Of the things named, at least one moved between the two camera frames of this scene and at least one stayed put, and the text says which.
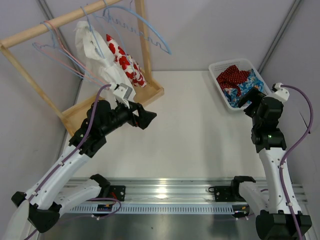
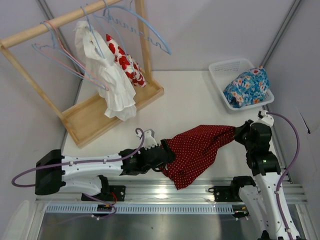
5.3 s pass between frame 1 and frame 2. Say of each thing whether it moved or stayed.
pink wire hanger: stayed
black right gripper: moved
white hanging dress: stayed
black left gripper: moved
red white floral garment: stayed
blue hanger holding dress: stayed
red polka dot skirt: moved
